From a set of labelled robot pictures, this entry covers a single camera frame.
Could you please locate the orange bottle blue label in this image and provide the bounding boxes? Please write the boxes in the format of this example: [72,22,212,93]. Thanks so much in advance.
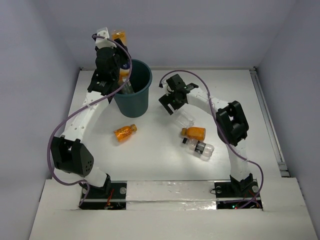
[111,29,130,84]

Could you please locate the clear plastic water bottle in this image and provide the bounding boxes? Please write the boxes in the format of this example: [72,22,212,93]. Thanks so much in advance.
[174,109,195,128]

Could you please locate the clear bottle black label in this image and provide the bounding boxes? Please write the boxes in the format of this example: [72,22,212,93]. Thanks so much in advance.
[182,137,215,159]

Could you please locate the small orange bottle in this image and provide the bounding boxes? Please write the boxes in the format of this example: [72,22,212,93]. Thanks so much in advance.
[181,126,206,141]
[113,124,137,142]

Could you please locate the tall orange label bottle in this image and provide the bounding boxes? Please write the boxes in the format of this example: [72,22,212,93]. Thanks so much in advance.
[122,80,135,95]

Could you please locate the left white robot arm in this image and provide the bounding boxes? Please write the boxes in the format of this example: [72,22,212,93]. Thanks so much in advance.
[47,34,132,198]

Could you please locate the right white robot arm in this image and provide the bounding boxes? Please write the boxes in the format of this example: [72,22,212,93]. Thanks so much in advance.
[159,74,253,196]

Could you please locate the dark green plastic bin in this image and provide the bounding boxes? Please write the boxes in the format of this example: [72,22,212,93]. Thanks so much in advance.
[113,59,153,118]

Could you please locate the silver foil tape strip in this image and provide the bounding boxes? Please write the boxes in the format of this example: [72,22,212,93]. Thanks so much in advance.
[125,180,217,211]

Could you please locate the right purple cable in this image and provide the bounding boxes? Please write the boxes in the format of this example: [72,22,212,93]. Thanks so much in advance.
[158,70,265,210]

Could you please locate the purple cable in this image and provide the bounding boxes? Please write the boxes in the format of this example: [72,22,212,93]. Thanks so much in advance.
[158,70,265,210]
[47,34,133,201]

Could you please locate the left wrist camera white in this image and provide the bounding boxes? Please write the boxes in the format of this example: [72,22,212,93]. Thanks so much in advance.
[91,27,116,49]

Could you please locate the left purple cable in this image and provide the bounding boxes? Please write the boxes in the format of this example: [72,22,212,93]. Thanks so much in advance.
[47,34,133,201]

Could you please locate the aluminium rail right edge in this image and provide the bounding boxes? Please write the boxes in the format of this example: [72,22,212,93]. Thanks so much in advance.
[249,67,291,178]

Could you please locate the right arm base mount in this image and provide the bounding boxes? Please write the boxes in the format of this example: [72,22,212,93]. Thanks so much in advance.
[210,173,263,210]

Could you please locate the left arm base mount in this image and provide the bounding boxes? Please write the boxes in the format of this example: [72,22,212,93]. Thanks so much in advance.
[79,181,127,210]

